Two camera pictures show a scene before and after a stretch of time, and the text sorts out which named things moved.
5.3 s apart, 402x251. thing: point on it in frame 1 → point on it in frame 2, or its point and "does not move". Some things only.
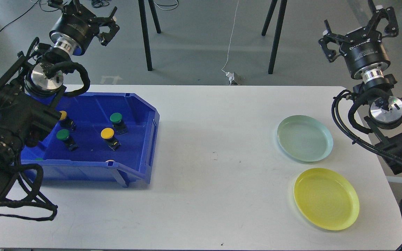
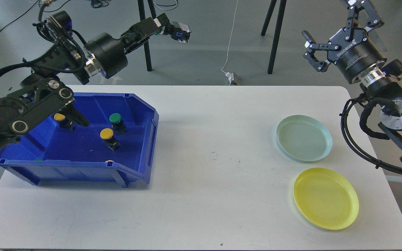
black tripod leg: [274, 3] does not move
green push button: [119, 125] does not move
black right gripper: [365, 54] → [353, 57]
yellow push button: [107, 134] does not move
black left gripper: [74, 30] → [110, 54]
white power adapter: [231, 76] does not move
